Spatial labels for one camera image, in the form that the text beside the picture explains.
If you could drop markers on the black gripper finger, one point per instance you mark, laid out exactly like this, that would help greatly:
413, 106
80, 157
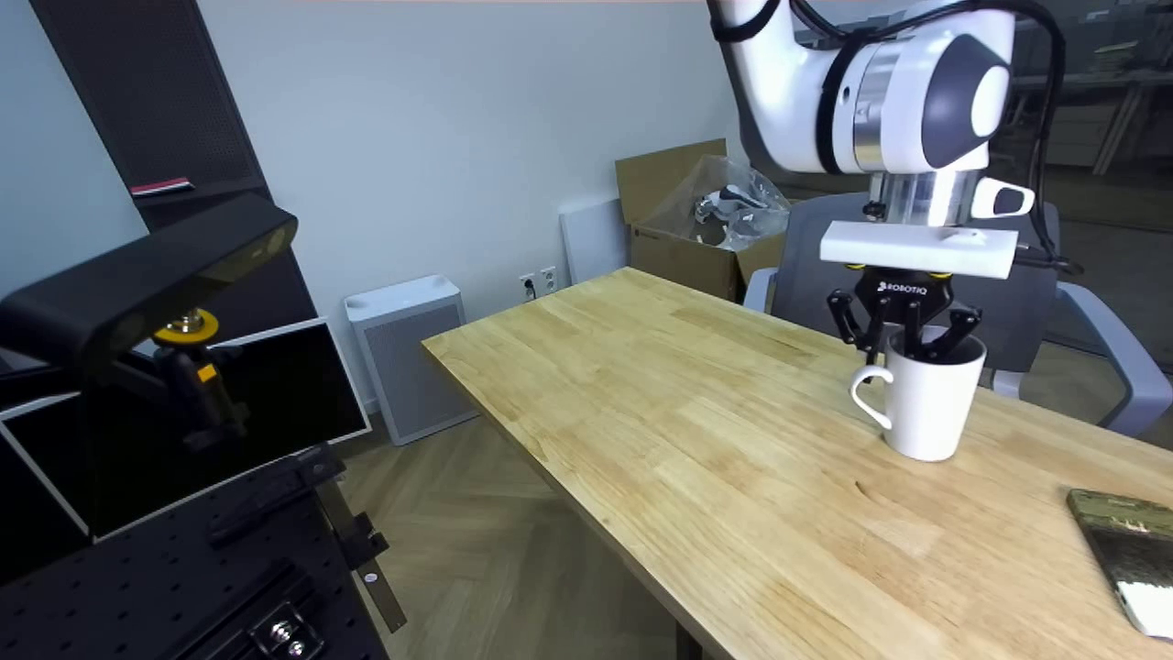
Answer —
859, 326
947, 337

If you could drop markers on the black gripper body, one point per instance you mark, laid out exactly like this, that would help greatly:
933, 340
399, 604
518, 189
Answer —
904, 300

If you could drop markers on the white ceramic mug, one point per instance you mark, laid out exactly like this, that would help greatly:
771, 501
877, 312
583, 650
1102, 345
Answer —
928, 408

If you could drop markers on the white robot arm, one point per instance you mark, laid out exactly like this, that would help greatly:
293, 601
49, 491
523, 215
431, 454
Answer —
904, 111

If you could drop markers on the grey office chair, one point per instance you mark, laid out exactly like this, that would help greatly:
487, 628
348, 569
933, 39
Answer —
809, 274

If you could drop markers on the clear plastic bag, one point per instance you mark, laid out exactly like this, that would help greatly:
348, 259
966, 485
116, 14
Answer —
733, 212

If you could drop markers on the brown cardboard box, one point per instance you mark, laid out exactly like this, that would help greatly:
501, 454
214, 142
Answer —
662, 195

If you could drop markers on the white leaning panel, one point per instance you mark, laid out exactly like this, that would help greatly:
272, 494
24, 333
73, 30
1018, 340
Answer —
590, 240

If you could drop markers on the white air purifier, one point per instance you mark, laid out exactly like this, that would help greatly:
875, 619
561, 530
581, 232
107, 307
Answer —
407, 362

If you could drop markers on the black monitor on stand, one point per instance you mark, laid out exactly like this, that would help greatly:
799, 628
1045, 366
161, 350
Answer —
280, 391

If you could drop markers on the black device silver knobs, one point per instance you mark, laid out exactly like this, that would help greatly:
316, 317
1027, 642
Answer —
283, 631

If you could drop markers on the black optical breadboard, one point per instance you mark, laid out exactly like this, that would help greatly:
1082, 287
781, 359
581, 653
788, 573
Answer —
112, 601

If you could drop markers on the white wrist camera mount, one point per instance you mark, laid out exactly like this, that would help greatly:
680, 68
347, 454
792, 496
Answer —
916, 249

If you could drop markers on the white wall outlet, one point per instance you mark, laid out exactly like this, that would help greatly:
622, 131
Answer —
536, 282

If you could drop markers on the metal bracket with black clamps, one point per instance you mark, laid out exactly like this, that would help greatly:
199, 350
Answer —
368, 553

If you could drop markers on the yellow black camera mount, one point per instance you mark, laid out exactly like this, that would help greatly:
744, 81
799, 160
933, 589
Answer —
184, 329

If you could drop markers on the black stereo camera bar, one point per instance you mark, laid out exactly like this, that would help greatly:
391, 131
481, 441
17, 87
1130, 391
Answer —
132, 287

